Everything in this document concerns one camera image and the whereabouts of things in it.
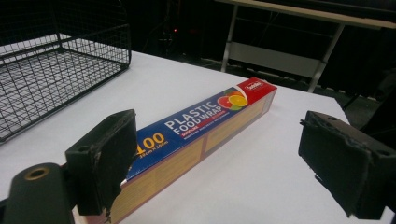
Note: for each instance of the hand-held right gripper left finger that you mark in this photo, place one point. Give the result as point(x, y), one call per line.
point(101, 161)

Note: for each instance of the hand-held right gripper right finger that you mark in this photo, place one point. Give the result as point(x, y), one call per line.
point(345, 161)

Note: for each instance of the white metal frame table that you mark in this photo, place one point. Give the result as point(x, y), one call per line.
point(280, 56)

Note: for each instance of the blue plastic wrap box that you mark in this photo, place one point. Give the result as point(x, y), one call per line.
point(199, 130)

